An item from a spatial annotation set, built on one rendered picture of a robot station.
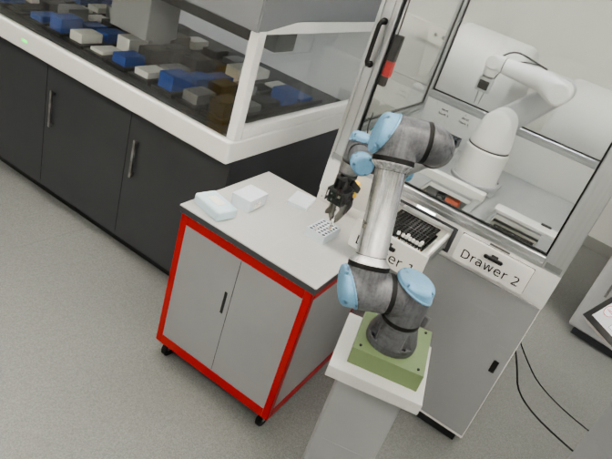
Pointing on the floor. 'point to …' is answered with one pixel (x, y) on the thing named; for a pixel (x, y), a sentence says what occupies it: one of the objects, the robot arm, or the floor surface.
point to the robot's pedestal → (358, 405)
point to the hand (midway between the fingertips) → (334, 218)
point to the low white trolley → (256, 296)
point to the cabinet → (464, 340)
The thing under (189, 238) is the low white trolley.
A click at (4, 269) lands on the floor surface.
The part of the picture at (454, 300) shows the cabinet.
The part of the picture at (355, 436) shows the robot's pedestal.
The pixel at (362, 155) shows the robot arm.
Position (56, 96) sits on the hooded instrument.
